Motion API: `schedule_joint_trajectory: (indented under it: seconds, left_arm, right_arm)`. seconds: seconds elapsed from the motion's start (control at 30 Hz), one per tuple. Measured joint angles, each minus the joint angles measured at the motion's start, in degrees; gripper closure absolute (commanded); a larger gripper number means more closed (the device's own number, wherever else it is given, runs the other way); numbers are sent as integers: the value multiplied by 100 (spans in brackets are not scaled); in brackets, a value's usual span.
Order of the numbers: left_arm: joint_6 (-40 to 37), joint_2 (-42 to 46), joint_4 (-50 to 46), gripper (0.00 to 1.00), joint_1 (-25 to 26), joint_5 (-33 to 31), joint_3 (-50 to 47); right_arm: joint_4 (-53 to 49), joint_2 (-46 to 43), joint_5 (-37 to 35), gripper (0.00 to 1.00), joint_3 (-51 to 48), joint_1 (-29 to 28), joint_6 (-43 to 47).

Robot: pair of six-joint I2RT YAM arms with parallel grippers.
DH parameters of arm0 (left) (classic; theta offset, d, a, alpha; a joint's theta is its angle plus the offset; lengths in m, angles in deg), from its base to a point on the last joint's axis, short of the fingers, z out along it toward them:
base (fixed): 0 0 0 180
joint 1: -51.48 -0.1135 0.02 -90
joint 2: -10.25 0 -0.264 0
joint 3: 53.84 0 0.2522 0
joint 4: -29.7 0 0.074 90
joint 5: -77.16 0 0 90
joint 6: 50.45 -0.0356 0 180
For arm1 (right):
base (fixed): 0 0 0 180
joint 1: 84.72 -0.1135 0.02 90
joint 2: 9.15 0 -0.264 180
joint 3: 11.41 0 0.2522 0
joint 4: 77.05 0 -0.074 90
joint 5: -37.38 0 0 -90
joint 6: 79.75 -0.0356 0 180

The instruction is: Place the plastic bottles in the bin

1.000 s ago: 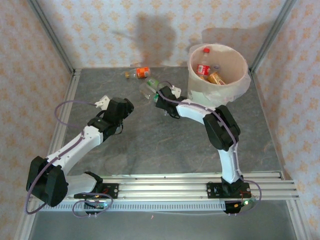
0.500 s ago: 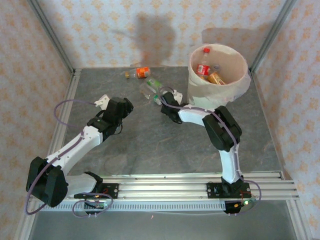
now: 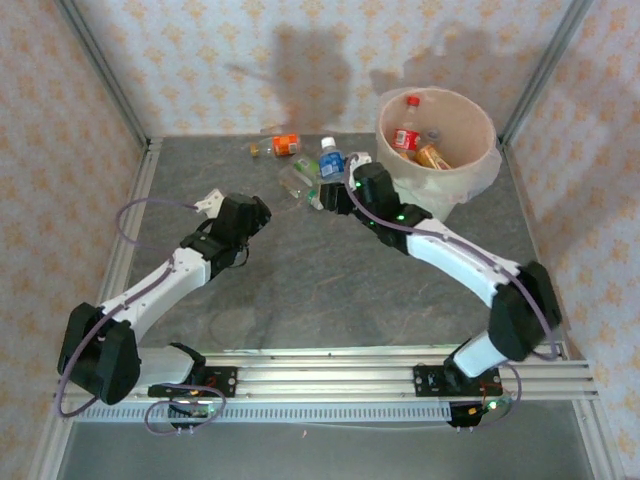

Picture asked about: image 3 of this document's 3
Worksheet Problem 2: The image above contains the blue label water bottle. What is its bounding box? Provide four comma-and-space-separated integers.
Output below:
317, 136, 347, 184

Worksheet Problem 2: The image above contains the red label cola bottle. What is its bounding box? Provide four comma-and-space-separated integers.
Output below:
392, 94, 422, 152

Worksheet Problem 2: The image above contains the orange juice plastic bottle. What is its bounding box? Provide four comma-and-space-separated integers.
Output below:
413, 143, 454, 171

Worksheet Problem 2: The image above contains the orange label plastic bottle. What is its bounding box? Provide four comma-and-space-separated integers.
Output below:
248, 133, 303, 160

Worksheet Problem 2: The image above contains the translucent plastic bin liner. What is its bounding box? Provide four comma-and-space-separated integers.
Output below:
399, 144, 503, 207

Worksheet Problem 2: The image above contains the round pale plastic bin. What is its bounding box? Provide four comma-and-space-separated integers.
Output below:
375, 85, 497, 222

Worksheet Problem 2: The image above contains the left controller board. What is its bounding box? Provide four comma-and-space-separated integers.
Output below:
167, 399, 222, 431

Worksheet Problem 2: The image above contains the controller board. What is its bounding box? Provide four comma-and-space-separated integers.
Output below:
447, 397, 514, 432
167, 399, 222, 431

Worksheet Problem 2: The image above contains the right controller board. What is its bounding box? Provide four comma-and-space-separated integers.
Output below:
447, 397, 514, 432

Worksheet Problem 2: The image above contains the aluminium table side rail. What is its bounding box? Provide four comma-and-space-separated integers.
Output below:
79, 139, 164, 361
499, 134, 576, 351

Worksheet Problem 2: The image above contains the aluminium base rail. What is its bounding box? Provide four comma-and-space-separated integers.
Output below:
52, 342, 599, 407

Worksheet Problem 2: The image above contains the slotted grey cable duct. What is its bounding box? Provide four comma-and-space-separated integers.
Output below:
74, 402, 454, 425

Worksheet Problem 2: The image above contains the aluminium frame post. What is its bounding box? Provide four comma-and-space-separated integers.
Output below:
52, 0, 151, 151
499, 0, 596, 146

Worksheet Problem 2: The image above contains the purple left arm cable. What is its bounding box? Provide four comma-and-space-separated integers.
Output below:
54, 197, 226, 437

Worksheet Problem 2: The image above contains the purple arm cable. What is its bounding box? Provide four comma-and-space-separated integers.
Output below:
54, 197, 226, 437
343, 153, 561, 432

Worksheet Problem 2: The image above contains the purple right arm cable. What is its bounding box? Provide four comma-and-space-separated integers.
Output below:
343, 153, 561, 432

